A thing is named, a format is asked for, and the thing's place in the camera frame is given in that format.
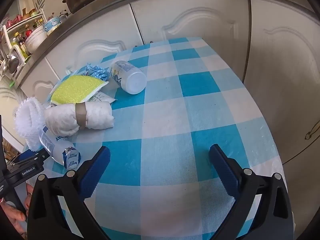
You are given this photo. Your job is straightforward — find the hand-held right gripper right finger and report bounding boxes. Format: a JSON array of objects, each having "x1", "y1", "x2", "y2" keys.
[{"x1": 209, "y1": 144, "x2": 294, "y2": 240}]

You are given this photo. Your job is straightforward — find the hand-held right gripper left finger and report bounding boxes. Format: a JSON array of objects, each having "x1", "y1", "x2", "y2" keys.
[{"x1": 27, "y1": 145, "x2": 111, "y2": 240}]

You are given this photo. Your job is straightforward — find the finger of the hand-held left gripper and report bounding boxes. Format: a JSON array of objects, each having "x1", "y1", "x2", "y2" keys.
[{"x1": 6, "y1": 148, "x2": 50, "y2": 167}]

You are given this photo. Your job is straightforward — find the white bottle with blue label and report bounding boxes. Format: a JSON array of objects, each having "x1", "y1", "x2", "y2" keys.
[{"x1": 39, "y1": 127, "x2": 82, "y2": 170}]

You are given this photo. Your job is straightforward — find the white foam net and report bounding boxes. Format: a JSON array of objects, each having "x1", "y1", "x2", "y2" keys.
[{"x1": 14, "y1": 96, "x2": 48, "y2": 152}]

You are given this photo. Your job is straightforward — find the white printed packet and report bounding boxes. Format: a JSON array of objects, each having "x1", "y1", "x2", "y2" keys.
[{"x1": 85, "y1": 91, "x2": 118, "y2": 104}]

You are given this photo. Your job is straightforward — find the person's left hand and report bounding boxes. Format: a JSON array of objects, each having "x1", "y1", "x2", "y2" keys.
[{"x1": 0, "y1": 184, "x2": 34, "y2": 233}]

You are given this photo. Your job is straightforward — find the rolled white cloth with tape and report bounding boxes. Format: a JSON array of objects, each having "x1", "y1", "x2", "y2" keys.
[{"x1": 44, "y1": 101, "x2": 115, "y2": 135}]

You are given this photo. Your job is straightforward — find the frosted glass sliding door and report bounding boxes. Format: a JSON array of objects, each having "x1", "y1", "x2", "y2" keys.
[{"x1": 0, "y1": 76, "x2": 27, "y2": 153}]

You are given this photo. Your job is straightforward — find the blue checked tablecloth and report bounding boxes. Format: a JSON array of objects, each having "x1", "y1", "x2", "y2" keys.
[{"x1": 22, "y1": 37, "x2": 288, "y2": 240}]

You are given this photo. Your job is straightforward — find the white cabinet door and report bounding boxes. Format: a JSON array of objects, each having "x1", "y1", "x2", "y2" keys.
[
  {"x1": 45, "y1": 4, "x2": 145, "y2": 80},
  {"x1": 20, "y1": 55, "x2": 64, "y2": 103},
  {"x1": 131, "y1": 0, "x2": 252, "y2": 84},
  {"x1": 244, "y1": 0, "x2": 320, "y2": 167}
]

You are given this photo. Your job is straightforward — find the yellow-green sponge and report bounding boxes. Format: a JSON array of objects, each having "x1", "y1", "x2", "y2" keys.
[{"x1": 50, "y1": 75, "x2": 110, "y2": 105}]

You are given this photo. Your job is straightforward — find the metal ladle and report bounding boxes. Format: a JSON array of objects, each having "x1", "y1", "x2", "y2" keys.
[{"x1": 7, "y1": 54, "x2": 20, "y2": 73}]

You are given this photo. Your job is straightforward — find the white bottle with cartoon print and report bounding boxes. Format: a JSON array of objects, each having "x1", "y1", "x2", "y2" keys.
[{"x1": 110, "y1": 60, "x2": 147, "y2": 95}]

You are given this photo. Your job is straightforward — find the blue cloth bundle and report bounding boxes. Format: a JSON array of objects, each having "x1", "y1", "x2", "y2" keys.
[{"x1": 81, "y1": 62, "x2": 110, "y2": 82}]

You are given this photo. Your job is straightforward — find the white dish rack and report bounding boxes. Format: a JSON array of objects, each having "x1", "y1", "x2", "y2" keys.
[{"x1": 0, "y1": 7, "x2": 48, "y2": 87}]

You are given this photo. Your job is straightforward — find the stack of white bowls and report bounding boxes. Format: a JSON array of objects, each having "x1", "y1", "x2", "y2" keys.
[{"x1": 25, "y1": 25, "x2": 48, "y2": 55}]

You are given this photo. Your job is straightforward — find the blue printed cup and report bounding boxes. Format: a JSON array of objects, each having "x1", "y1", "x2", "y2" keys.
[{"x1": 43, "y1": 16, "x2": 62, "y2": 36}]

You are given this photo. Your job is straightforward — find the metal cabinet handle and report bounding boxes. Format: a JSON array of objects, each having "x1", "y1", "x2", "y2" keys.
[{"x1": 304, "y1": 124, "x2": 317, "y2": 140}]

